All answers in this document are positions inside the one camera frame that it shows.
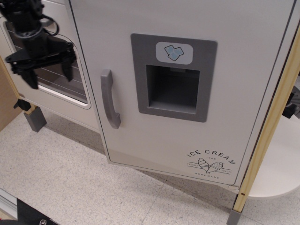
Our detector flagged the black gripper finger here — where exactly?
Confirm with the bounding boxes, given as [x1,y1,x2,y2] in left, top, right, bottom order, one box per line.
[21,70,38,89]
[61,61,73,82]

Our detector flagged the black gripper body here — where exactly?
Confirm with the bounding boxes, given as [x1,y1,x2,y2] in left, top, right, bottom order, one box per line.
[5,32,76,73]

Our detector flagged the grey fridge door handle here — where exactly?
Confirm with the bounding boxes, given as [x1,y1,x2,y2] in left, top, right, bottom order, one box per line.
[100,69,121,129]

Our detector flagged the white toy fridge door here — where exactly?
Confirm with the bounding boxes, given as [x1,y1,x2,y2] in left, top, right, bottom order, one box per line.
[69,0,300,188]

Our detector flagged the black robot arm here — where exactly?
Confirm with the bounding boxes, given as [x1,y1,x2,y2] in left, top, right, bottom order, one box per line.
[0,0,76,89]

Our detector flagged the black clamp knob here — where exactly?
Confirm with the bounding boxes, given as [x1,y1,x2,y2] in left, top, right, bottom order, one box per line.
[13,99,31,111]

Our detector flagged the wooden side panel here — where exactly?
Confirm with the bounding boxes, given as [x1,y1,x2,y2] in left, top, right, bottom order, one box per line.
[0,59,22,131]

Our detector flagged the white oven door with window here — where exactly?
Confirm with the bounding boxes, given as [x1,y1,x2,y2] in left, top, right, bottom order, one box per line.
[4,0,99,132]

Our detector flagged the grey left foot cap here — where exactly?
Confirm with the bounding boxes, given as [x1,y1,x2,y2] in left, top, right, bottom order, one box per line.
[24,107,47,132]

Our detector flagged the grey foot cap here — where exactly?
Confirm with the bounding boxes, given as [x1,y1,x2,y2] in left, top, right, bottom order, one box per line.
[24,107,47,132]
[226,209,241,225]

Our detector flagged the grey ice dispenser panel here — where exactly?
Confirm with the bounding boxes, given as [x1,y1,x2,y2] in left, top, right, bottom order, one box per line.
[131,33,218,123]

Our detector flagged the grey right foot cap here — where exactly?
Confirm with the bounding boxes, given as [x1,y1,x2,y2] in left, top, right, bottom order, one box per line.
[226,209,241,225]

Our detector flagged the black grey device at right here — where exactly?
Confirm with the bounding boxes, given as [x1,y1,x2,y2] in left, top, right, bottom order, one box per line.
[282,86,300,119]

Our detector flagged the white round table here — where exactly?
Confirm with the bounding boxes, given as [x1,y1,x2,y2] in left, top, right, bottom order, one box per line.
[248,115,300,199]

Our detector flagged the aluminium rail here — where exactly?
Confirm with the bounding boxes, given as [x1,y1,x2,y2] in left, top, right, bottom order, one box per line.
[0,188,18,219]

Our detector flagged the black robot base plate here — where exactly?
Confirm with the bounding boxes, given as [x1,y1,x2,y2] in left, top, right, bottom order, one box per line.
[17,198,59,225]

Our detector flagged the light wooden corner post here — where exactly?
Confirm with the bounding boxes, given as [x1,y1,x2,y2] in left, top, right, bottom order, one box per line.
[233,28,300,213]

